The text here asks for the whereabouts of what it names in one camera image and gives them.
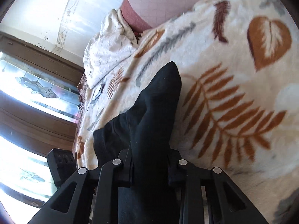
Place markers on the stained glass wooden door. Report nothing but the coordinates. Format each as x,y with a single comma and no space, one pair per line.
29,127

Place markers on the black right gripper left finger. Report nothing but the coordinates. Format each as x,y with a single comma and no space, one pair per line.
89,196

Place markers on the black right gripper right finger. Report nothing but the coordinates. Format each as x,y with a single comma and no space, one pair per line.
211,195

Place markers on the black pants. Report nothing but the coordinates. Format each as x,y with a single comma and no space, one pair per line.
146,129

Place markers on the white crumpled quilt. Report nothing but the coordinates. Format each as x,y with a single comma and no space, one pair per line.
113,44

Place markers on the cream leaf-patterned fleece blanket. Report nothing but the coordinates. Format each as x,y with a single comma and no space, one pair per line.
238,106

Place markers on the black box with round holes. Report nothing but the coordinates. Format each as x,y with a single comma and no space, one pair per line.
61,164

